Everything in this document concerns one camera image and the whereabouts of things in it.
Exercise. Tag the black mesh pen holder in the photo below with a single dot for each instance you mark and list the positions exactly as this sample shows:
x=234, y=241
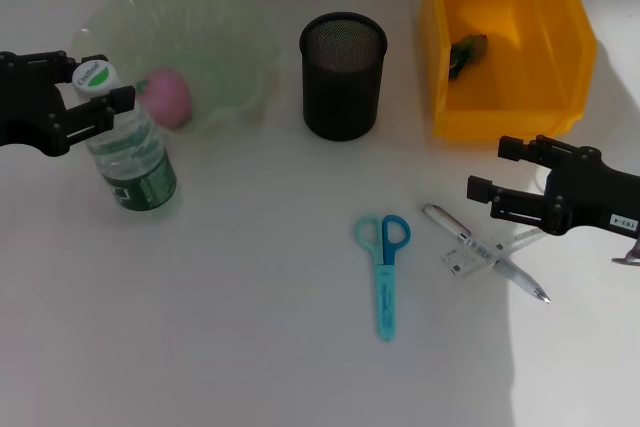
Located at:
x=342, y=92

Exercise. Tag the transparent plastic ruler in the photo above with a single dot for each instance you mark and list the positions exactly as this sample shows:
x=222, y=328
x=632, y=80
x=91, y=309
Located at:
x=465, y=262

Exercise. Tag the pink peach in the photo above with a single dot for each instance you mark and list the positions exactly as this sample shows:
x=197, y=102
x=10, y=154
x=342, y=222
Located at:
x=170, y=97

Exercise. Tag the yellow plastic bin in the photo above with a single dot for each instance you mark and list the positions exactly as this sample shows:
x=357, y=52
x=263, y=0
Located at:
x=530, y=87

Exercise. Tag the clear ballpoint pen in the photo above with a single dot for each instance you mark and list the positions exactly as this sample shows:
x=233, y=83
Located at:
x=447, y=221

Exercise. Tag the clear green-label water bottle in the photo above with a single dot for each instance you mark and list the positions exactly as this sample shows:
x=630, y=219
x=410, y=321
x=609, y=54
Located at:
x=140, y=172

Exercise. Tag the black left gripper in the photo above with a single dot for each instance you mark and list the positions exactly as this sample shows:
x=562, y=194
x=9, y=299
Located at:
x=25, y=107

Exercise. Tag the blue and teal scissors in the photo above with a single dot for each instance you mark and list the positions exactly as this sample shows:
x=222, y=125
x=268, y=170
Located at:
x=387, y=292

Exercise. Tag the translucent green fruit plate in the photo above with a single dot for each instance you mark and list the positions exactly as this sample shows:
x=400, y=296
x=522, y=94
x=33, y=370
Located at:
x=210, y=32

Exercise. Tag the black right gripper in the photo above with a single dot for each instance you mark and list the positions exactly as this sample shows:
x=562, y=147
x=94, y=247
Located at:
x=595, y=197

